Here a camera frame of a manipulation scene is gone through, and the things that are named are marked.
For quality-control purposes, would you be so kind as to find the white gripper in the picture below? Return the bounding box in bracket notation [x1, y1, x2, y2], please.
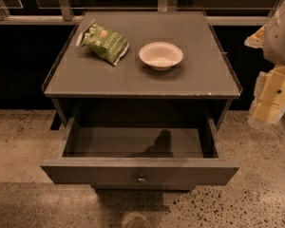
[244, 26, 285, 129]

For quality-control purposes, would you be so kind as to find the grey top drawer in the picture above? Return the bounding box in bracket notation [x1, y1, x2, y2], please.
[41, 119, 238, 186]

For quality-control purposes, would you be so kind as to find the grey drawer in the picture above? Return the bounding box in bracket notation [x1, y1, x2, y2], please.
[90, 183, 196, 191]
[41, 119, 238, 186]

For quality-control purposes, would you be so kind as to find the round robot base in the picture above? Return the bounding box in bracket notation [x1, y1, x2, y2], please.
[122, 213, 150, 228]

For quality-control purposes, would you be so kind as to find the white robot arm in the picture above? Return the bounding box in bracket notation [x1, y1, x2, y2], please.
[244, 1, 285, 129]

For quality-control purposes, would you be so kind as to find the grey drawer cabinet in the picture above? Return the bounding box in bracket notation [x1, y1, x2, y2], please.
[41, 10, 243, 192]

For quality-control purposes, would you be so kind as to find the grey bottom drawer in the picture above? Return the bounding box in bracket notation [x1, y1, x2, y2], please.
[90, 183, 196, 191]

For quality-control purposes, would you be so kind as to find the white paper bowl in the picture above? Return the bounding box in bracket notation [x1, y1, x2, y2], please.
[139, 42, 183, 70]

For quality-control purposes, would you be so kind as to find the green chip bag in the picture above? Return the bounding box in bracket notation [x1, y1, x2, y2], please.
[76, 20, 129, 67]

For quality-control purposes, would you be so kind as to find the metal window railing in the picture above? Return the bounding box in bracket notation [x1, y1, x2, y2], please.
[0, 0, 284, 27]

